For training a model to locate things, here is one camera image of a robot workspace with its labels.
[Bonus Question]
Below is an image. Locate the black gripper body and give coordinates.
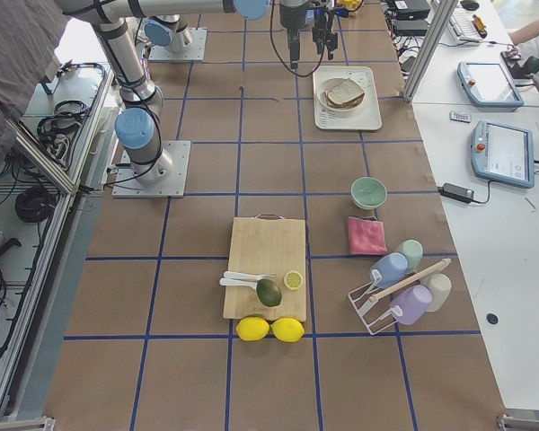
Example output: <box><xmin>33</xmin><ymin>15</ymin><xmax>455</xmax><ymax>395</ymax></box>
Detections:
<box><xmin>311</xmin><ymin>0</ymin><xmax>336</xmax><ymax>43</ymax></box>
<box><xmin>279</xmin><ymin>0</ymin><xmax>312</xmax><ymax>34</ymax></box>

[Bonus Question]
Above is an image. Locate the round cream plate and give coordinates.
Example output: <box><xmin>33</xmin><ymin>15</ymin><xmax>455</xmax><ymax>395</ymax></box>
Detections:
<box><xmin>316</xmin><ymin>78</ymin><xmax>366</xmax><ymax>113</ymax></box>

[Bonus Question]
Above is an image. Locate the bread slice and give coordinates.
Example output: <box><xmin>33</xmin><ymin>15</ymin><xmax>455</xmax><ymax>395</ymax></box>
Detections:
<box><xmin>325</xmin><ymin>79</ymin><xmax>365</xmax><ymax>105</ymax></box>
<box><xmin>324</xmin><ymin>90</ymin><xmax>365</xmax><ymax>110</ymax></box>

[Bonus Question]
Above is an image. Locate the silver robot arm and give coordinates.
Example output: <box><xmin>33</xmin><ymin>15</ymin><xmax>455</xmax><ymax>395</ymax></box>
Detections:
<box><xmin>57</xmin><ymin>1</ymin><xmax>276</xmax><ymax>186</ymax></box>

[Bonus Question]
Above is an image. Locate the bread slice under egg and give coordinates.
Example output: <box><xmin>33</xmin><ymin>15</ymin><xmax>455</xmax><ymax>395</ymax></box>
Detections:
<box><xmin>324</xmin><ymin>90</ymin><xmax>365</xmax><ymax>110</ymax></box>

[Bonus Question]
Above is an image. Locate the cream bear tray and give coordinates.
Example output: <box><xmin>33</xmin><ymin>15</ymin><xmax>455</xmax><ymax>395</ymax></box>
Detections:
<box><xmin>313</xmin><ymin>66</ymin><xmax>382</xmax><ymax>131</ymax></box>

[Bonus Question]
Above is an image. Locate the small white card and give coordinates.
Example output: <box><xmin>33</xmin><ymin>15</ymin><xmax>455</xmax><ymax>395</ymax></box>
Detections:
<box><xmin>449</xmin><ymin>110</ymin><xmax>472</xmax><ymax>124</ymax></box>

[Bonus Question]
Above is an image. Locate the green bowl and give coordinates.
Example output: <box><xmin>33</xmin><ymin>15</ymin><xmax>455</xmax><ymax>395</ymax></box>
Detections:
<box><xmin>350</xmin><ymin>177</ymin><xmax>387</xmax><ymax>210</ymax></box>

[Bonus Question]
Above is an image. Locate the far teach pendant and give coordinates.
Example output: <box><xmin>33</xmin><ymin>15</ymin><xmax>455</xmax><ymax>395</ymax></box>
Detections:
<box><xmin>457</xmin><ymin>62</ymin><xmax>524</xmax><ymax>110</ymax></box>

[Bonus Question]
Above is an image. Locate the teach pendant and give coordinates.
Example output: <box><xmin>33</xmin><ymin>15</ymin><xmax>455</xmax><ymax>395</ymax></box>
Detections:
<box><xmin>470</xmin><ymin>120</ymin><xmax>535</xmax><ymax>189</ymax></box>
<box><xmin>457</xmin><ymin>62</ymin><xmax>524</xmax><ymax>110</ymax></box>

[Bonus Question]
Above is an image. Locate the black power adapter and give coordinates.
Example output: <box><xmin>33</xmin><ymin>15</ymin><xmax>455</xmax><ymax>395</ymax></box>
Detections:
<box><xmin>437</xmin><ymin>182</ymin><xmax>474</xmax><ymax>204</ymax></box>

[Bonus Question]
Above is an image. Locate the pink cloth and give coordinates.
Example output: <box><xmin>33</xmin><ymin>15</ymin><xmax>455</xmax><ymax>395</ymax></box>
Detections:
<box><xmin>348</xmin><ymin>216</ymin><xmax>387</xmax><ymax>256</ymax></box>

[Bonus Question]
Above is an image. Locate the wooden cutting board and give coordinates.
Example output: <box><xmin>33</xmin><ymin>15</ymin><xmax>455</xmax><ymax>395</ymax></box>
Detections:
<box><xmin>223</xmin><ymin>217</ymin><xmax>307</xmax><ymax>322</ymax></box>

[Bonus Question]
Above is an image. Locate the near teach pendant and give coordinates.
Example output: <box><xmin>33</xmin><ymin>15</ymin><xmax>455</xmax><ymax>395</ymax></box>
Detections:
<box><xmin>470</xmin><ymin>120</ymin><xmax>535</xmax><ymax>189</ymax></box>

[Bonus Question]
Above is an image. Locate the green cup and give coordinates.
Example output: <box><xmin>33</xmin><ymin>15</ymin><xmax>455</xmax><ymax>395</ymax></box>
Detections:
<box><xmin>394</xmin><ymin>239</ymin><xmax>423</xmax><ymax>273</ymax></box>

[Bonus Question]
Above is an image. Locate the blue cup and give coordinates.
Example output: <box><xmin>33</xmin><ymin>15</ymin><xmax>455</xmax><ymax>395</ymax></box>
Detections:
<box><xmin>369</xmin><ymin>252</ymin><xmax>408</xmax><ymax>289</ymax></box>

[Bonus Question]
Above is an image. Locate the half lemon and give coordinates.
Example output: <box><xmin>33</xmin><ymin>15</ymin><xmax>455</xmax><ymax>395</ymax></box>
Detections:
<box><xmin>283</xmin><ymin>270</ymin><xmax>305</xmax><ymax>291</ymax></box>

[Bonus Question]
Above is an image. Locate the white plastic fork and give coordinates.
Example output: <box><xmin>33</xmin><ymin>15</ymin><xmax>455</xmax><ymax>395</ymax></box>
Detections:
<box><xmin>224</xmin><ymin>271</ymin><xmax>275</xmax><ymax>281</ymax></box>

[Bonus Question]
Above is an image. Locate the white plastic knife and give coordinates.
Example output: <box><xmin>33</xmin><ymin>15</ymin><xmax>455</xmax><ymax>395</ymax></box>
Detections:
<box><xmin>219</xmin><ymin>277</ymin><xmax>258</xmax><ymax>290</ymax></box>

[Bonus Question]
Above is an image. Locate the avocado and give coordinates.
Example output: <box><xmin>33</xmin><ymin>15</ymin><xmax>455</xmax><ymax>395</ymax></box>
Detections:
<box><xmin>256</xmin><ymin>278</ymin><xmax>282</xmax><ymax>307</ymax></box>

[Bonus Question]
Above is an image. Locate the cream cup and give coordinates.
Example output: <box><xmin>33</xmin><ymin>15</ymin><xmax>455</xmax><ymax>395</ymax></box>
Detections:
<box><xmin>420</xmin><ymin>273</ymin><xmax>452</xmax><ymax>312</ymax></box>

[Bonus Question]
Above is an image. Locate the grey fabric cover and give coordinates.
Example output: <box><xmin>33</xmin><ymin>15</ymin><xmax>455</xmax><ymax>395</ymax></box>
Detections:
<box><xmin>0</xmin><ymin>1</ymin><xmax>68</xmax><ymax>166</ymax></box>

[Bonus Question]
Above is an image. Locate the purple cup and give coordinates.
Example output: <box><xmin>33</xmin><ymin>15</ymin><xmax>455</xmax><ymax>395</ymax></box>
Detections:
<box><xmin>390</xmin><ymin>285</ymin><xmax>432</xmax><ymax>325</ymax></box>

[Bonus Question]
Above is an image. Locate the right whole lemon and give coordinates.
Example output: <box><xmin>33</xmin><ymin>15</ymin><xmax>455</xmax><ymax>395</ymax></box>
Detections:
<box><xmin>270</xmin><ymin>317</ymin><xmax>305</xmax><ymax>343</ymax></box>

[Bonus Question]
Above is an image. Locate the whole lemon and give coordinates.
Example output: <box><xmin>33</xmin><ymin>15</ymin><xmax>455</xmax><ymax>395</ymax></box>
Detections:
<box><xmin>235</xmin><ymin>316</ymin><xmax>270</xmax><ymax>341</ymax></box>
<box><xmin>270</xmin><ymin>317</ymin><xmax>305</xmax><ymax>343</ymax></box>

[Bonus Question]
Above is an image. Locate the left whole lemon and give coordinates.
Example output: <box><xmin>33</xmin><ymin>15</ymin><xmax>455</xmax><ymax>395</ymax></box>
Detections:
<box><xmin>235</xmin><ymin>316</ymin><xmax>270</xmax><ymax>341</ymax></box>

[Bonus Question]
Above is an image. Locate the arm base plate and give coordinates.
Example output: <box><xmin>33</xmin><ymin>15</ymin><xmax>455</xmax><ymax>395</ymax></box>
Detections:
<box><xmin>148</xmin><ymin>27</ymin><xmax>208</xmax><ymax>63</ymax></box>
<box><xmin>111</xmin><ymin>140</ymin><xmax>191</xmax><ymax>198</ymax></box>

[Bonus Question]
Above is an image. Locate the aluminium frame post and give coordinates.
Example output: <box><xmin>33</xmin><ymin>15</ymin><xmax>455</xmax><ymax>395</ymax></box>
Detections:
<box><xmin>402</xmin><ymin>0</ymin><xmax>457</xmax><ymax>102</ymax></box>

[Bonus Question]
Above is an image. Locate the white wire cup rack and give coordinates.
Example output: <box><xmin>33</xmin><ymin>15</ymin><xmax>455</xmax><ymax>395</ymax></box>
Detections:
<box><xmin>348</xmin><ymin>258</ymin><xmax>451</xmax><ymax>335</ymax></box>

